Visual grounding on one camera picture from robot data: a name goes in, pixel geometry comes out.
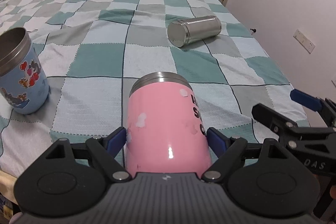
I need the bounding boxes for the white wall socket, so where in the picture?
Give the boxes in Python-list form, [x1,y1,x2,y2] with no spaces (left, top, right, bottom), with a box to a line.
[293,29,315,54]

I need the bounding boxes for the stainless steel cylinder cup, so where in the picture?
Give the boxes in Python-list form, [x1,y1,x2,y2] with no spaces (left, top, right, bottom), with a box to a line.
[167,15,222,48]

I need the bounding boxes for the checkered green bed sheet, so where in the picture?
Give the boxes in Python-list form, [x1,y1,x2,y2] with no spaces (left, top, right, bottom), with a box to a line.
[1,0,308,177]

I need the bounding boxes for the pink cup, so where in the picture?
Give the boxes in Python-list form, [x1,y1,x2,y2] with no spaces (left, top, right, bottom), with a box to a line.
[125,72,211,177]

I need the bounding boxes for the blue cartoon cup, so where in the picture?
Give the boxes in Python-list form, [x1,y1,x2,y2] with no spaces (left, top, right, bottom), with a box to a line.
[1,27,50,114]

